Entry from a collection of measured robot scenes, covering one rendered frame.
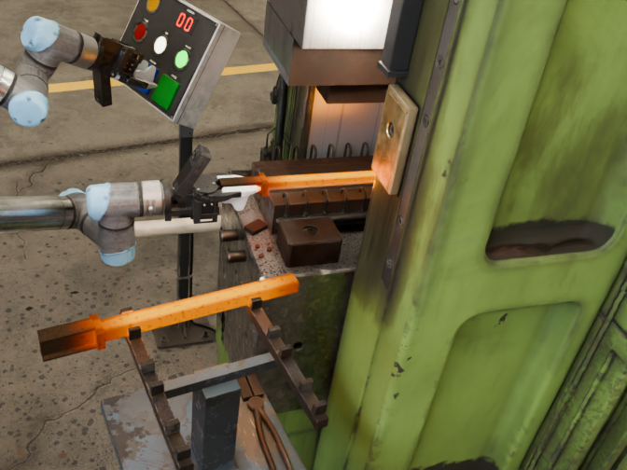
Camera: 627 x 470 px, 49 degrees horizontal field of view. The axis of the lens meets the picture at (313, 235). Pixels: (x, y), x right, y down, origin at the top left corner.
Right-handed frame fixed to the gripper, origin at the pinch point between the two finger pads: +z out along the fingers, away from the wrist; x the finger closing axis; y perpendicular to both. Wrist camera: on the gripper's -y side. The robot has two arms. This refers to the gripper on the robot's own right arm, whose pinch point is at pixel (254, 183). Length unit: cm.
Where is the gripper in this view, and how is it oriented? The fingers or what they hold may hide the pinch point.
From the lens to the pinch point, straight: 154.6
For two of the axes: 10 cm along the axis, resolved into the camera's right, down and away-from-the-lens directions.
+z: 9.5, -0.8, 3.1
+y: -1.3, 7.9, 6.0
